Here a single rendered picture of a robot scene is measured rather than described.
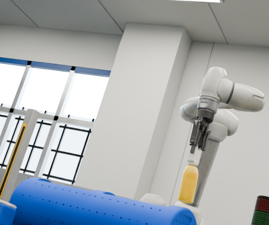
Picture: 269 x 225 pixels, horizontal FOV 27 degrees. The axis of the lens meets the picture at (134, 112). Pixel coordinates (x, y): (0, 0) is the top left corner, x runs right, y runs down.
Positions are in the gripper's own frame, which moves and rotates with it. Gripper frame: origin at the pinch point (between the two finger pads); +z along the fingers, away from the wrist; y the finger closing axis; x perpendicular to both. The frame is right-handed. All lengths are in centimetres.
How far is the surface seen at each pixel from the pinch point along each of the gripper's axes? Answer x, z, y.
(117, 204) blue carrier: -23.8, 28.8, 10.8
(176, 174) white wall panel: -157, -48, -259
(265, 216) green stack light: 51, 26, 38
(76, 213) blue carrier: -42, 37, 13
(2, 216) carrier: -44, 48, 52
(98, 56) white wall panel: -284, -163, -240
